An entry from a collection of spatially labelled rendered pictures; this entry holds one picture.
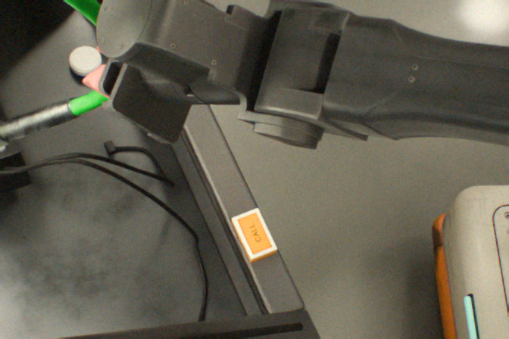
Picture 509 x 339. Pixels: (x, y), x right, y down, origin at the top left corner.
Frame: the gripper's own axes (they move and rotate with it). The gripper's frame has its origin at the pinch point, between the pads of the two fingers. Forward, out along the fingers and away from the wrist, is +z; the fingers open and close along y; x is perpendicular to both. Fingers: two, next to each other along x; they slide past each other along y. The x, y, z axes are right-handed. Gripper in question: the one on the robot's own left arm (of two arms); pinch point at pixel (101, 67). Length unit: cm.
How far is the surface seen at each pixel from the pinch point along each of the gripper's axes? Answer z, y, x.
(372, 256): 67, -17, 113
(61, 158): 17.0, 4.8, 9.3
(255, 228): 7.1, 3.8, 27.7
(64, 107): 4.7, 3.2, 0.8
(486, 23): 71, -82, 128
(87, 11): -7.6, -0.6, -6.9
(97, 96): 1.4, 1.9, 1.4
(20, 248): 33.5, 13.0, 18.1
